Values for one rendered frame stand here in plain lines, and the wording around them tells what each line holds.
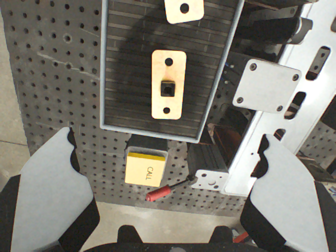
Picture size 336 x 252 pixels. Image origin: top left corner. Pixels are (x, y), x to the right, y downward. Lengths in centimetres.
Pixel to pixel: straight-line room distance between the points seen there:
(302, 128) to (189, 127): 38
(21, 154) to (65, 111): 152
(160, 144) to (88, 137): 61
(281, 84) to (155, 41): 21
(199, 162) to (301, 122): 28
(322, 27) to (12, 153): 244
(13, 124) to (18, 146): 26
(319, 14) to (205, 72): 31
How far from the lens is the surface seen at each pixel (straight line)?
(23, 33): 84
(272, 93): 32
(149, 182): 31
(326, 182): 66
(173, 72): 21
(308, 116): 55
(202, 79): 22
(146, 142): 30
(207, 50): 21
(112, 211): 255
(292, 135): 55
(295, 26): 33
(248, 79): 29
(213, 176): 46
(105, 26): 21
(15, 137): 221
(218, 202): 118
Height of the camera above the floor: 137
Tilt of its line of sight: 61 degrees down
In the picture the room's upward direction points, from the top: 178 degrees clockwise
